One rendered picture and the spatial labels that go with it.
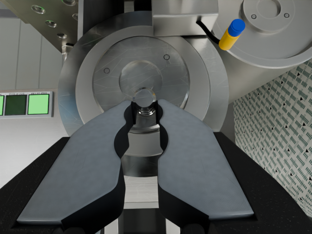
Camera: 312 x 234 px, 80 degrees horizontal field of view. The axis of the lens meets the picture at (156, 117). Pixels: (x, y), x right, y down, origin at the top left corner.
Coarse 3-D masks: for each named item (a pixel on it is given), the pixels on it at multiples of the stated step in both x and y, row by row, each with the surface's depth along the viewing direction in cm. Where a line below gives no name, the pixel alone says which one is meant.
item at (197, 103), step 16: (128, 32) 17; (144, 32) 17; (96, 48) 16; (176, 48) 16; (192, 48) 16; (192, 64) 16; (80, 80) 16; (192, 80) 16; (208, 80) 16; (80, 96) 16; (192, 96) 16; (208, 96) 16; (80, 112) 16; (96, 112) 16; (192, 112) 16; (144, 144) 15
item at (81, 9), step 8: (80, 0) 19; (88, 0) 20; (96, 0) 23; (104, 0) 27; (112, 0) 32; (80, 8) 18; (88, 8) 20; (96, 8) 23; (104, 8) 27; (112, 8) 32; (80, 16) 18; (88, 16) 20; (96, 16) 23; (104, 16) 26; (112, 16) 32; (80, 24) 18; (88, 24) 20; (96, 24) 22; (80, 32) 18
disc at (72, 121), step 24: (120, 24) 17; (144, 24) 17; (72, 48) 17; (72, 72) 16; (216, 72) 16; (72, 96) 16; (216, 96) 16; (72, 120) 16; (216, 120) 16; (144, 168) 15
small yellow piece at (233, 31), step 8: (200, 24) 14; (232, 24) 11; (240, 24) 11; (208, 32) 14; (232, 32) 11; (240, 32) 11; (216, 40) 13; (224, 40) 12; (232, 40) 12; (224, 48) 13
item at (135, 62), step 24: (120, 48) 14; (144, 48) 14; (168, 48) 14; (96, 72) 14; (120, 72) 14; (144, 72) 14; (168, 72) 14; (96, 96) 14; (120, 96) 14; (168, 96) 14; (144, 120) 14
